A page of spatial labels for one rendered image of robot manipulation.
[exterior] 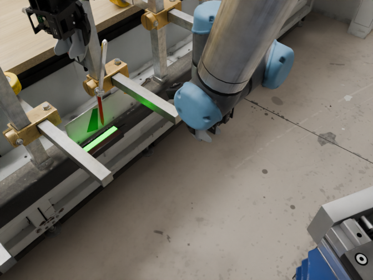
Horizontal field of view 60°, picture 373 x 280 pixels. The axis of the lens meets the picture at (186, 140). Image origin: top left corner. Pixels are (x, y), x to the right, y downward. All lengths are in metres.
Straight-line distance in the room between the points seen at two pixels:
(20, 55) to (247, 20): 0.83
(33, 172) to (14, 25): 0.50
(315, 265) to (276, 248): 1.00
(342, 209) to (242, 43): 0.33
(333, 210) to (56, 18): 0.59
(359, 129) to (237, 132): 0.75
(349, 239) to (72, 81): 0.98
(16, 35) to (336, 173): 1.63
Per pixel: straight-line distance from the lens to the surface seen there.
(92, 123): 1.02
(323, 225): 0.59
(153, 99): 0.89
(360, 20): 3.04
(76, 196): 1.59
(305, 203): 1.78
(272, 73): 0.54
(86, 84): 0.97
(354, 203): 0.60
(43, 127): 0.90
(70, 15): 0.72
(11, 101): 0.85
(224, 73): 0.42
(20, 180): 1.02
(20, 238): 1.57
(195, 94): 0.45
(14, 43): 1.15
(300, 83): 2.43
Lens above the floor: 1.46
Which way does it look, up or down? 50 degrees down
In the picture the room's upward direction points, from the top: straight up
